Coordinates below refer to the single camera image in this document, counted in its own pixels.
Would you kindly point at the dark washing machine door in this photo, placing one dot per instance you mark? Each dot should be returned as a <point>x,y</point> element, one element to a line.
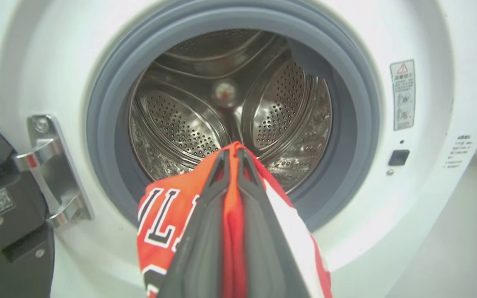
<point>2,215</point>

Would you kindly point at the grey rubber door gasket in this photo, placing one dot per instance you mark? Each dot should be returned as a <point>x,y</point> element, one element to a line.
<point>358,124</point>

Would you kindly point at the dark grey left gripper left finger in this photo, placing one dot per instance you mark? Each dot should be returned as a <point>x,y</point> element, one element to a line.
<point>199,248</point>

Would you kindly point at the white front-load washing machine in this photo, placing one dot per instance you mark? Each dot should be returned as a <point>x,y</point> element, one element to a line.
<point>408,198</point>

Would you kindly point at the warning sticker label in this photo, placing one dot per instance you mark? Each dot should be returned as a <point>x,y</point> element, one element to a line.
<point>403,94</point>

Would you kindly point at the black door latch socket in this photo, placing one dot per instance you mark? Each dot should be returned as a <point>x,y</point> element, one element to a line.
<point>398,157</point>

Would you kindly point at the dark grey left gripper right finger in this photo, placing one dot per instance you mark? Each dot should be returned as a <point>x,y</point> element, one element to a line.
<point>263,248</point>

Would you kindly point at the chrome door hinge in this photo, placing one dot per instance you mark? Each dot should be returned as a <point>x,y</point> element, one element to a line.
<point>52,169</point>

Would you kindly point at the perforated stainless steel drum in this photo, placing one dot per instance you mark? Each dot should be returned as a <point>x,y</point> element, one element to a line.
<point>205,103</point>

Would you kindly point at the red jersey with white lettering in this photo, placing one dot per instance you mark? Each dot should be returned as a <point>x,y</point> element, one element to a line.
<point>160,223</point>

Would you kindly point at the small printed text sticker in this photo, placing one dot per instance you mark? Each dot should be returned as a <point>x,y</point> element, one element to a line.
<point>458,151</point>

